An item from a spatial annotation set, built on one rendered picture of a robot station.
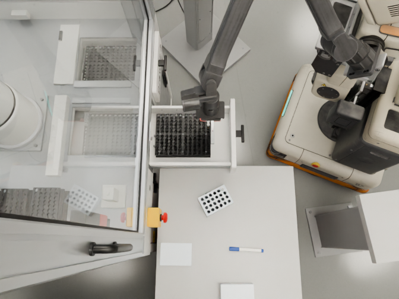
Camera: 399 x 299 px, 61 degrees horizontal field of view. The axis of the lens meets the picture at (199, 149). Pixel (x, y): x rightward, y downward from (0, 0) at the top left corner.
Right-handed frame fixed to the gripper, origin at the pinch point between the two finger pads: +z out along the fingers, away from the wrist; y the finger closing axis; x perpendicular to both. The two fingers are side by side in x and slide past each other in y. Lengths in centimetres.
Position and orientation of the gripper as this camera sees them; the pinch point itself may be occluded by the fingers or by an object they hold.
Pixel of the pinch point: (209, 119)
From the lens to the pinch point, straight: 130.6
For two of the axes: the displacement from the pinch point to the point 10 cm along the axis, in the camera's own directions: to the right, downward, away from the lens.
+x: 0.2, -9.5, 3.1
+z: 0.2, 3.1, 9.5
